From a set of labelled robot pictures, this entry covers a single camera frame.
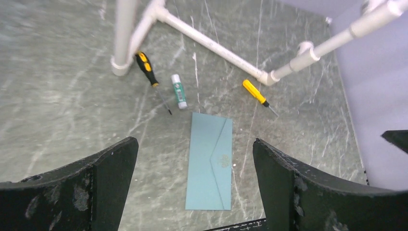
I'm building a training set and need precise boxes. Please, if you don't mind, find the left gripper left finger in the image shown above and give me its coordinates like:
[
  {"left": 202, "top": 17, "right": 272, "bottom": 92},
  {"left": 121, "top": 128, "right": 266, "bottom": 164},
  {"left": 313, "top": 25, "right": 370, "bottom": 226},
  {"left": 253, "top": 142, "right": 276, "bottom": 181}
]
[{"left": 0, "top": 137, "right": 139, "bottom": 231}]

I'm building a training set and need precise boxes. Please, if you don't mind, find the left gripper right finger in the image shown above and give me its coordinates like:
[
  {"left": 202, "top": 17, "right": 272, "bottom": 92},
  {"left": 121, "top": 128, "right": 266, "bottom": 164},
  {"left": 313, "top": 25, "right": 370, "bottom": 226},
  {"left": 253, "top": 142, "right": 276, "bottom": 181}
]
[{"left": 253, "top": 139, "right": 408, "bottom": 231}]

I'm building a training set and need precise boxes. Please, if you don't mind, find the teal envelope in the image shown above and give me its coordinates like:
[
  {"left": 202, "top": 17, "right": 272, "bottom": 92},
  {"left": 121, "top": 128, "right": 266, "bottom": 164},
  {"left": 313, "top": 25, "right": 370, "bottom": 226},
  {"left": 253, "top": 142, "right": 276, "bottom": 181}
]
[{"left": 185, "top": 112, "right": 232, "bottom": 210}]

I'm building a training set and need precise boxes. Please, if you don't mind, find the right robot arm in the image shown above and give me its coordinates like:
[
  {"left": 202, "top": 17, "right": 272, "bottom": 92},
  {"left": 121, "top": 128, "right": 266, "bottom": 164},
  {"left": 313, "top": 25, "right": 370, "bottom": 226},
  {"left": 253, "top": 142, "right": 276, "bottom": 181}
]
[{"left": 381, "top": 130, "right": 408, "bottom": 153}]

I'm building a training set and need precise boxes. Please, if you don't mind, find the yellow screwdriver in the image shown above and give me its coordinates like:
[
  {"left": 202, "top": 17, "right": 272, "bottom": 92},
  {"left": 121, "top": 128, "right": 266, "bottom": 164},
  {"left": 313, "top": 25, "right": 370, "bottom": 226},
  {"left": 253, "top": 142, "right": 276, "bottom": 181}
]
[{"left": 242, "top": 79, "right": 279, "bottom": 116}]

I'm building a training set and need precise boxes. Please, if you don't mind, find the black orange screwdriver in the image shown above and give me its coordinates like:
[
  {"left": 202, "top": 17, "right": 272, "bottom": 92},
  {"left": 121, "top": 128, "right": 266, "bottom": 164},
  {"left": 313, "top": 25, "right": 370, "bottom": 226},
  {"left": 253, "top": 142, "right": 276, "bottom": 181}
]
[{"left": 135, "top": 51, "right": 172, "bottom": 115}]

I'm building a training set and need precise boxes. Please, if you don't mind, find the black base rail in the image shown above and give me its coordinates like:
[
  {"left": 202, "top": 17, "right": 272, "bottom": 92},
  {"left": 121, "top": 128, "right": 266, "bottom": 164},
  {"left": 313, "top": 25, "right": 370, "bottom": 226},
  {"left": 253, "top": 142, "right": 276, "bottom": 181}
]
[{"left": 205, "top": 218, "right": 268, "bottom": 231}]

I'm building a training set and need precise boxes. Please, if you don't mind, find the white PVC pipe frame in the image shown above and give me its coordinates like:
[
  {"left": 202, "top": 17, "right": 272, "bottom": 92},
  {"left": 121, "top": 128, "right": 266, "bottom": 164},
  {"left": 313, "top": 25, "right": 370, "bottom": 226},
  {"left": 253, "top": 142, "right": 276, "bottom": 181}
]
[{"left": 111, "top": 0, "right": 408, "bottom": 86}]

